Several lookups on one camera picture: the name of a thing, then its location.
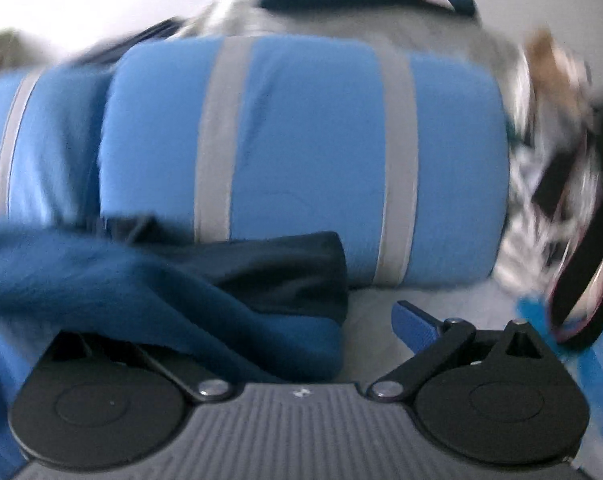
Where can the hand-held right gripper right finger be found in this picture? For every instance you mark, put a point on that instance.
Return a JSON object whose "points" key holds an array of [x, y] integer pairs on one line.
{"points": [[411, 325]]}

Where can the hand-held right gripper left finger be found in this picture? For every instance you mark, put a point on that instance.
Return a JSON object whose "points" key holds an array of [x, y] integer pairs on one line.
{"points": [[181, 372]]}

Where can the blue fleece jacket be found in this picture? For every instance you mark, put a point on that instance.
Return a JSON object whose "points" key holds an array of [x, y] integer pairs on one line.
{"points": [[131, 280]]}

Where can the blue flat sheet piece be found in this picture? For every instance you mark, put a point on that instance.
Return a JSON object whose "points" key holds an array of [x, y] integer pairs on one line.
{"points": [[531, 307]]}

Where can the black band with pink edge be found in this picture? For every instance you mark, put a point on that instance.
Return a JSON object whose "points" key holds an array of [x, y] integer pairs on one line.
{"points": [[581, 280]]}

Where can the white striped cloth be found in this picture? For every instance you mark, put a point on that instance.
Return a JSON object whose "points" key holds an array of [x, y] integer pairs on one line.
{"points": [[526, 185]]}

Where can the blue pillow with grey stripes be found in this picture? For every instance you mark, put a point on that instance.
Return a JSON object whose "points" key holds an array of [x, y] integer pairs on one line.
{"points": [[56, 150], [306, 160]]}

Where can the grey fuzzy blanket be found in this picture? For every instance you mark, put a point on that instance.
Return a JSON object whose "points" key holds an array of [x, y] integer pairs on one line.
{"points": [[431, 35]]}

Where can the brown stuffed toy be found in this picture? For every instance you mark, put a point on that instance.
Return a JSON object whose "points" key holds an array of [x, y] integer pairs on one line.
{"points": [[551, 60]]}

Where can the dark blue striped cloth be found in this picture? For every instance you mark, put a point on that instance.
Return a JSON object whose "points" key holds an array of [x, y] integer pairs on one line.
{"points": [[131, 42]]}

